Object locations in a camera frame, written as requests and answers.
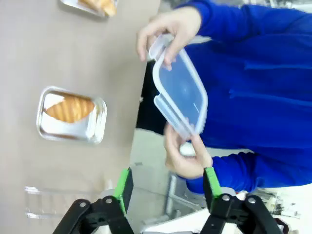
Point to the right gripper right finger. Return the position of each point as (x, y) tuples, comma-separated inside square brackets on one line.
[(234, 217)]

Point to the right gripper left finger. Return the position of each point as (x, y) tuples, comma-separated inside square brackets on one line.
[(97, 217)]

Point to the golden brown croissant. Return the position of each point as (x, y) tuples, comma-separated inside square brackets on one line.
[(102, 5), (70, 109)]

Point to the clear plastic clip lid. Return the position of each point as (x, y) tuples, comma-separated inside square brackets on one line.
[(61, 202), (180, 85)]

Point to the person's left forearm blue sleeve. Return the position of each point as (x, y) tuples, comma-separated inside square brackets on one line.
[(256, 170)]

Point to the person's right forearm blue sleeve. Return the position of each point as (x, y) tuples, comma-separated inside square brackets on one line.
[(231, 19)]

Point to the person's left hand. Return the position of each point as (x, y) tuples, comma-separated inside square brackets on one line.
[(178, 163)]

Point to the person's right hand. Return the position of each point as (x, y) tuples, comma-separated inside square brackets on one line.
[(178, 22)]

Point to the large white side table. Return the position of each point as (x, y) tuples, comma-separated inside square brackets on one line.
[(302, 197)]

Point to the rectangular stainless steel container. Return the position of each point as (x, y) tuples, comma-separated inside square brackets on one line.
[(73, 134), (80, 7)]

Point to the person in blue sweater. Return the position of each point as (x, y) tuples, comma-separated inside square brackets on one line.
[(256, 97)]

